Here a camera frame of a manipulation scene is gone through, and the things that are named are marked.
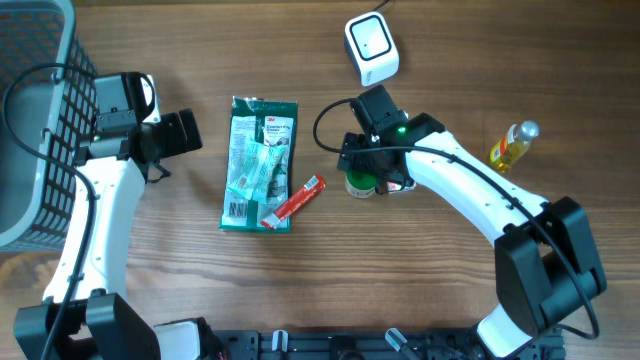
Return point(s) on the red juice carton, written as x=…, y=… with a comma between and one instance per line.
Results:
x=392, y=187

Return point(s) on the green white round can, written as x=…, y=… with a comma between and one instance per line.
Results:
x=360, y=185

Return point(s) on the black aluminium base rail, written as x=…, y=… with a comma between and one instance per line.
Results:
x=432, y=344

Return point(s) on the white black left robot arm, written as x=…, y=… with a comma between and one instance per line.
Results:
x=84, y=313

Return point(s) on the red snack stick packet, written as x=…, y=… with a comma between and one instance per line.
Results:
x=311, y=189

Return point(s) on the yellow dish soap bottle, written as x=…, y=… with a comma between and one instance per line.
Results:
x=512, y=146

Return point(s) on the green white 3M package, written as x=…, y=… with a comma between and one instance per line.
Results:
x=270, y=123

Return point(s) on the white barcode scanner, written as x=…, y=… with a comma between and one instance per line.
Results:
x=371, y=48

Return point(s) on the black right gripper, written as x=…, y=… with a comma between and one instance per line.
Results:
x=359, y=162

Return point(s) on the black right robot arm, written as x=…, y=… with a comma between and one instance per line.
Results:
x=547, y=264

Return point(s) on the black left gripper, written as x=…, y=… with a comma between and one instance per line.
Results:
x=177, y=144

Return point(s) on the light green wipes packet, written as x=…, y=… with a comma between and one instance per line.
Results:
x=257, y=171

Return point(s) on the grey plastic shopping basket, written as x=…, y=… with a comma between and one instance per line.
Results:
x=48, y=101

